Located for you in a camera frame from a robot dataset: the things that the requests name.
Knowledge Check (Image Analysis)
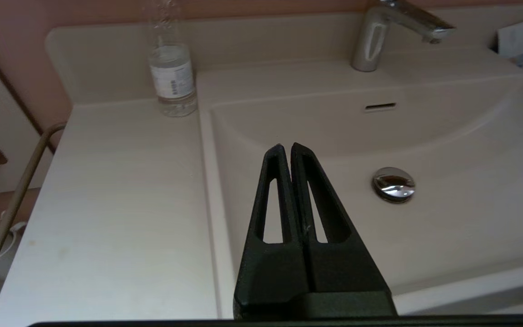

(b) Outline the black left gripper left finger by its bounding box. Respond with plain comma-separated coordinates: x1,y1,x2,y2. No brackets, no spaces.
233,144,310,318

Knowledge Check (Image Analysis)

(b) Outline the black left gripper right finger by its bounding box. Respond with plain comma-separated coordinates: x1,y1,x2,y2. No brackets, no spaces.
291,142,394,295

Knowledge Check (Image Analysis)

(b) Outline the chrome sink faucet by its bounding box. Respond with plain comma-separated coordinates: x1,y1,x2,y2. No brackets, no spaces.
351,0,456,72

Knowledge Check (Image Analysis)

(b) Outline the white ceramic sink basin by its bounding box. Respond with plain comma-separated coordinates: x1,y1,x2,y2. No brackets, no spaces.
199,75,523,314

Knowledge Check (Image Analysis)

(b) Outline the chrome drain stopper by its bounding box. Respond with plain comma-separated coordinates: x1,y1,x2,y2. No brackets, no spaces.
372,167,416,203

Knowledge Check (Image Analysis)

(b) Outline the clear capless water bottle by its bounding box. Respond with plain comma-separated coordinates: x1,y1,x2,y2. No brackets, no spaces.
148,0,197,118

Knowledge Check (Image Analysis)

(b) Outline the bronze metal towel rail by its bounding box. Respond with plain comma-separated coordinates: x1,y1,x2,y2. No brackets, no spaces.
0,123,67,314

